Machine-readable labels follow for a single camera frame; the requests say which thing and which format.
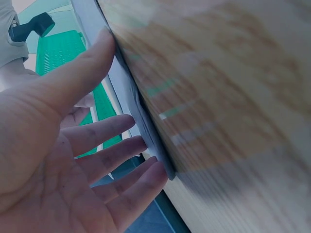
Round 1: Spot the person's right hand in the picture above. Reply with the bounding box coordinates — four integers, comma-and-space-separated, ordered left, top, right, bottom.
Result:
0, 58, 95, 129

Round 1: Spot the person's left hand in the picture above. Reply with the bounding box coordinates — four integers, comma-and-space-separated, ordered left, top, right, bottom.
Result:
0, 25, 169, 233

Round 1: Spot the thin white strip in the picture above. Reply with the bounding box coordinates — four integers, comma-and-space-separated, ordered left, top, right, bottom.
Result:
89, 91, 114, 180

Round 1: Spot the green plastic basket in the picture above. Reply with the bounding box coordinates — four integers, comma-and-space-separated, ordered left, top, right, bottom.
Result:
35, 30, 123, 160

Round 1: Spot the flat grey mat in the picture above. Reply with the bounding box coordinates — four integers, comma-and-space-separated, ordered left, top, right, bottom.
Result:
70, 0, 176, 181

